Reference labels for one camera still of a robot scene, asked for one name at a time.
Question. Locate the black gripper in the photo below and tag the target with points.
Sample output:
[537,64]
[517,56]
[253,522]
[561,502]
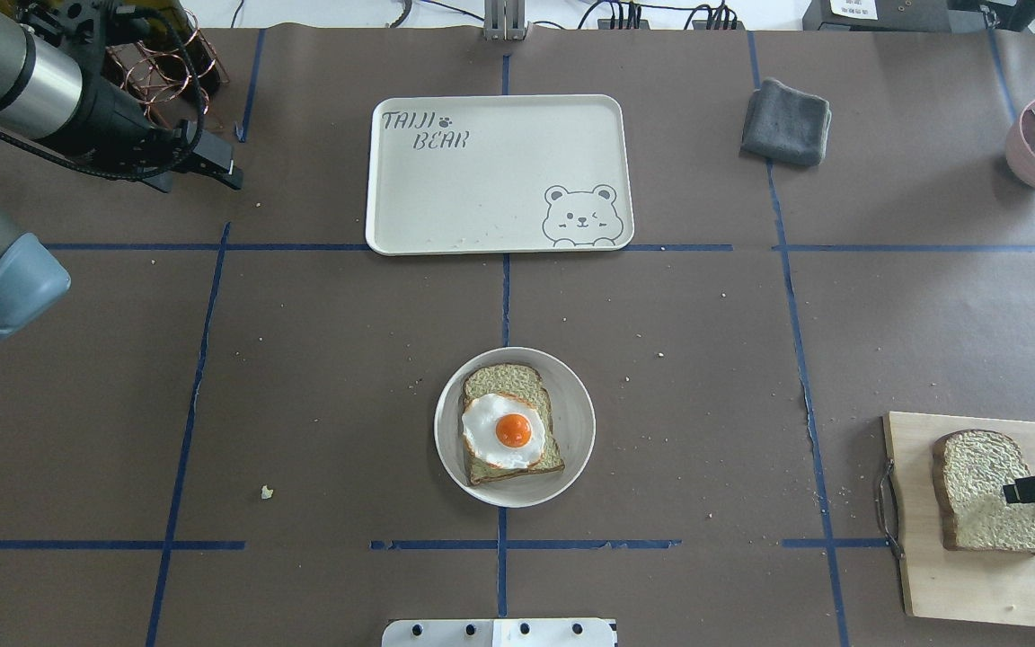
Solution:
[116,117]

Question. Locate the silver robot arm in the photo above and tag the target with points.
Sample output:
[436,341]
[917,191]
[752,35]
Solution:
[55,103]

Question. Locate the cream bear tray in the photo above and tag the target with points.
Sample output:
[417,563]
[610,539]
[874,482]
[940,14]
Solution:
[543,173]

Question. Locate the wooden cutting board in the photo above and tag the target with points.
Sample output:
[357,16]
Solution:
[992,587]

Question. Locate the fried egg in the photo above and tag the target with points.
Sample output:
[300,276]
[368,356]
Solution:
[503,431]

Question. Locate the white round plate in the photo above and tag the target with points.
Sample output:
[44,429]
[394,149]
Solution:
[574,427]

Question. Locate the folded grey cloth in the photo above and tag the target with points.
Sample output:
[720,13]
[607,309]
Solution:
[786,125]

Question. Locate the black computer box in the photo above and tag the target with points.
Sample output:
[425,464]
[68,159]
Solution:
[894,16]

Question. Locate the copper wire bottle rack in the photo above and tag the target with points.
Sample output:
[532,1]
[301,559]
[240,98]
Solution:
[162,85]

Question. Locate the aluminium frame post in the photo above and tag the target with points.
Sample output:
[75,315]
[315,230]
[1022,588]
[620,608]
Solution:
[505,20]

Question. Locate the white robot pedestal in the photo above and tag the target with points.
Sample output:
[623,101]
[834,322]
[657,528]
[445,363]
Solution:
[546,631]

